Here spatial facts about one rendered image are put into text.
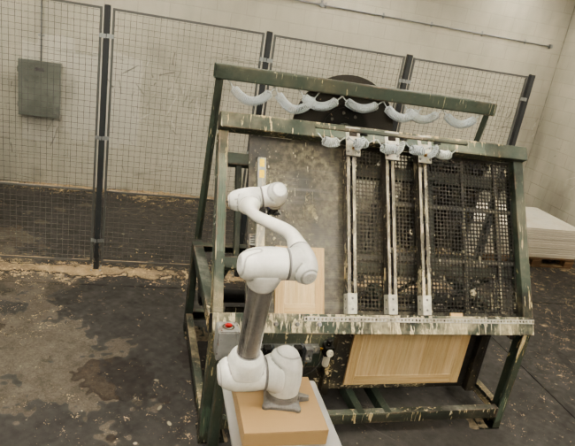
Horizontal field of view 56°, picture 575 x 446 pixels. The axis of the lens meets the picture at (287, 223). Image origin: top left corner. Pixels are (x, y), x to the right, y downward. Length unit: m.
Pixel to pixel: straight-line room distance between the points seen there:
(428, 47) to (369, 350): 5.72
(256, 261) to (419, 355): 2.18
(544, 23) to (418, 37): 2.05
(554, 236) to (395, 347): 4.62
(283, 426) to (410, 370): 1.71
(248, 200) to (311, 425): 1.06
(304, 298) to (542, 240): 5.22
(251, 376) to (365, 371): 1.59
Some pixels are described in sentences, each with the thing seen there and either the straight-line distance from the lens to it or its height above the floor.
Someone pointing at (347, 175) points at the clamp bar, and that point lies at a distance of 3.51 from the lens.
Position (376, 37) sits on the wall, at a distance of 8.33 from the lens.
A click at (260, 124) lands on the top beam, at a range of 3.39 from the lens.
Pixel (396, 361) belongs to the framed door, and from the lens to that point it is 4.00.
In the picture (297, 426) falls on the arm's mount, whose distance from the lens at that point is 2.60.
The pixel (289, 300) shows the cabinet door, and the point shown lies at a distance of 3.32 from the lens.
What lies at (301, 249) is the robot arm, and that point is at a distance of 2.21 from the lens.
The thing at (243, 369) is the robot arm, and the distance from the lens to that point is 2.46.
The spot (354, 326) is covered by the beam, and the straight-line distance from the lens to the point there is 3.43.
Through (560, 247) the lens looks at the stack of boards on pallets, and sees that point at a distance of 8.33.
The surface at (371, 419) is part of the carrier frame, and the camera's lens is 3.92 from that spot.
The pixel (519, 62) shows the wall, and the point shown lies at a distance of 9.47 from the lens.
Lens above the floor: 2.46
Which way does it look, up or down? 19 degrees down
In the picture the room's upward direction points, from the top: 9 degrees clockwise
